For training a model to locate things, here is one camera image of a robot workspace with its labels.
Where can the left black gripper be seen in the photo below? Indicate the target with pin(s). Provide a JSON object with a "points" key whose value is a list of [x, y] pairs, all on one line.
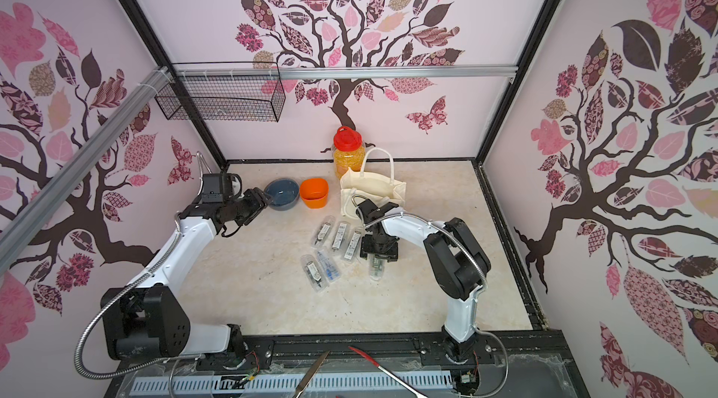
{"points": [[257, 196]]}

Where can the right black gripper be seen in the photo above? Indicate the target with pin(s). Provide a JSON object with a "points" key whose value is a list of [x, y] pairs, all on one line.
{"points": [[379, 247]]}

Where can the clear compass case green parts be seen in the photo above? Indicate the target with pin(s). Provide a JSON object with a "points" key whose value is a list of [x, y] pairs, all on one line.
{"points": [[376, 269]]}

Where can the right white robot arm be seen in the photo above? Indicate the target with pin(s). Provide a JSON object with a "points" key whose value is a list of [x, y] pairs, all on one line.
{"points": [[459, 331]]}

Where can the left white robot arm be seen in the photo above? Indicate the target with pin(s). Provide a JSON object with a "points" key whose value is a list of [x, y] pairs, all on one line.
{"points": [[148, 321]]}

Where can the clear compass case white label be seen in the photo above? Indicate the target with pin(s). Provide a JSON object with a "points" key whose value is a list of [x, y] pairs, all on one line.
{"points": [[354, 246]]}

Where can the clear compass case barcode label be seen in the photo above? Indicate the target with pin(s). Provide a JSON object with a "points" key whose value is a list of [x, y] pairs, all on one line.
{"points": [[342, 231]]}

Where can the clear compass case blue compass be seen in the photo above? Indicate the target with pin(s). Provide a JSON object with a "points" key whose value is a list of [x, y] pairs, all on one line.
{"points": [[329, 266]]}

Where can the clear compass case upper left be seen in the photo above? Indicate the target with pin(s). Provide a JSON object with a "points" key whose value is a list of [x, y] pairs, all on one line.
{"points": [[323, 232]]}

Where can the clear compass case lower left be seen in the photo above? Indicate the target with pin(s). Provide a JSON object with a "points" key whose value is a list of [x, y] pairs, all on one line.
{"points": [[313, 272]]}

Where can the right flexible metal conduit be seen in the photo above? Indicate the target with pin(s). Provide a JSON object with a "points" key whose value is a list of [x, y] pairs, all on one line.
{"points": [[458, 262]]}

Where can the blue-grey ceramic bowl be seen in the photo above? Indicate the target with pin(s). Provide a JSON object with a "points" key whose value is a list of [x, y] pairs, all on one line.
{"points": [[283, 194]]}

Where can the orange plastic cup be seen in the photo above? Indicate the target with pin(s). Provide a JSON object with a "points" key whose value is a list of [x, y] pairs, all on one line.
{"points": [[314, 193]]}

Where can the red-lidded jar of corn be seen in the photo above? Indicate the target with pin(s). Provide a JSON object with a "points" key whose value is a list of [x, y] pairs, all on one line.
{"points": [[349, 150]]}

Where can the grey metal rod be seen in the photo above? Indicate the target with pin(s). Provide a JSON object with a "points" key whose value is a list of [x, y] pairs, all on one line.
{"points": [[302, 386]]}

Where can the red-tipped metal rod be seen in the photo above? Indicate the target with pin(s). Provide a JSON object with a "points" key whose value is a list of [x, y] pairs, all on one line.
{"points": [[388, 373]]}

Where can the black wire basket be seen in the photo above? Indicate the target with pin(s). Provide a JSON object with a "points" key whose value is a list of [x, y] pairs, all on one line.
{"points": [[245, 93]]}

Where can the horizontal aluminium rail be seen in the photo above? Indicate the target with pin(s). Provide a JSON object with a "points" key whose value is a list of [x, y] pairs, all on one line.
{"points": [[348, 73]]}

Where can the white slotted cable duct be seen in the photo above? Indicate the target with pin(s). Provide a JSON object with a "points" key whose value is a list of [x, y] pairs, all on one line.
{"points": [[285, 384]]}

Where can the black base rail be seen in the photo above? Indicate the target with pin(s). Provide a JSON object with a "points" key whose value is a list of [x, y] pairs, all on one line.
{"points": [[505, 364]]}

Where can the diagonal aluminium rail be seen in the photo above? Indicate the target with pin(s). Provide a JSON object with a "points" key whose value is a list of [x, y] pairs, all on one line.
{"points": [[17, 236]]}

